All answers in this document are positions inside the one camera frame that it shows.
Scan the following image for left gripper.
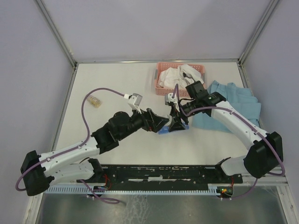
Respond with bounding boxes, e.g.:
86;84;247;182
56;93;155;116
118;105;169;140

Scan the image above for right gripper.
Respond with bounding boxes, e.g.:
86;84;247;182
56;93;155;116
168;99;199;132

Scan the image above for blue weekly pill organizer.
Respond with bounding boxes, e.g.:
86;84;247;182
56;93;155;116
158;123;189;135

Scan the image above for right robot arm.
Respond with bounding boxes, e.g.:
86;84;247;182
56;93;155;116
165;81;285;182

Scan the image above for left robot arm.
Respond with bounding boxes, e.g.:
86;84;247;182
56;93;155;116
21;108;169;196

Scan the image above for clear pill bottle yellow pills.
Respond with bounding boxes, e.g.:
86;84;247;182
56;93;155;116
87;95;101;108

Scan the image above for white cloth in basket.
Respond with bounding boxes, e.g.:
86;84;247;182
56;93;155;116
157;64;205;90

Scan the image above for light blue cloth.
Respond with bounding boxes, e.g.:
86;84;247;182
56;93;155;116
192;81;261;133

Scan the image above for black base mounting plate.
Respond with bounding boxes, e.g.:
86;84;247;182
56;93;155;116
85;164;243;190

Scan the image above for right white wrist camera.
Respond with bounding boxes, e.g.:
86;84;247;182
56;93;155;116
164;93;179;111

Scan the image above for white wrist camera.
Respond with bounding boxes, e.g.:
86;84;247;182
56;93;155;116
124;93;142;113
164;93;179;111

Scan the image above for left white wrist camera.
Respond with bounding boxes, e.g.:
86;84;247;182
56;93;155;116
124;93;142;113

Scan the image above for white slotted cable duct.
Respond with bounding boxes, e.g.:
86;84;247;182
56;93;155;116
44;184;220;196

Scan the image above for aluminium front rail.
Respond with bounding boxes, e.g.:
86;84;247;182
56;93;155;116
34;166;287;186

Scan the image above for left aluminium frame post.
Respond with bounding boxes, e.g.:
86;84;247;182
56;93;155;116
34;0;77;68

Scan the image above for aluminium frame post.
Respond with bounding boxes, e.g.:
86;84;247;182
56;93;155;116
34;0;77;68
239;0;281;67

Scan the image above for right aluminium frame post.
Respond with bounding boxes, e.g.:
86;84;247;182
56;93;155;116
239;0;281;67

